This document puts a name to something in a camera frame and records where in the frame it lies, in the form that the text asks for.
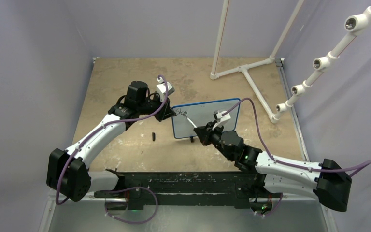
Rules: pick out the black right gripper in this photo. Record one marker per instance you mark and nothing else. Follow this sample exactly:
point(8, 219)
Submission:
point(205, 133)

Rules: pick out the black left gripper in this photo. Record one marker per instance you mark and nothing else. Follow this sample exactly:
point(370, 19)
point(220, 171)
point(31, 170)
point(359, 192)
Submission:
point(165, 112)

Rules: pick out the blue framed whiteboard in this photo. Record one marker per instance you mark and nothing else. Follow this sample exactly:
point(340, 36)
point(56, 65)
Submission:
point(200, 113)

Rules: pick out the white marker pen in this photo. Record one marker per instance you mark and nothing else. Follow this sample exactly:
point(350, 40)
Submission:
point(191, 122)

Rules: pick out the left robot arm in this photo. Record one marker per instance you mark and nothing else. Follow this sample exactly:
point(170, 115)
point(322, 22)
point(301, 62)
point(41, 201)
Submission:
point(68, 169)

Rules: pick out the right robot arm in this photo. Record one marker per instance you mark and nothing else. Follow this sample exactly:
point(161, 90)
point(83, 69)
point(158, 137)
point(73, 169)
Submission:
point(324, 181)

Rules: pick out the white PVC pipe with fittings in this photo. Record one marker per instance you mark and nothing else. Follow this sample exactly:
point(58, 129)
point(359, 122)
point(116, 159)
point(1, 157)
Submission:
point(354, 25)

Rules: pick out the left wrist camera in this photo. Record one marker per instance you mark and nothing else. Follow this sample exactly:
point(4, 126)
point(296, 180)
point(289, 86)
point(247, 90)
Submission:
point(164, 89)

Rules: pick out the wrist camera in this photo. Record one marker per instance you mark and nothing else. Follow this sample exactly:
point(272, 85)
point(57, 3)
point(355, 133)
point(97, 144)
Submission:
point(164, 89)
point(221, 118)

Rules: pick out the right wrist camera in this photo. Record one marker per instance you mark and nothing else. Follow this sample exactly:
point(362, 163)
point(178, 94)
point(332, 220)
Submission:
point(221, 118)

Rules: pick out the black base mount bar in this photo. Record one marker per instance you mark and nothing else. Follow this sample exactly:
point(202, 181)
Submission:
point(224, 188)

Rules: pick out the white PVC pipe frame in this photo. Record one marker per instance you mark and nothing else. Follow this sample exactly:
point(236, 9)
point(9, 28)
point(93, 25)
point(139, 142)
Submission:
point(244, 69)

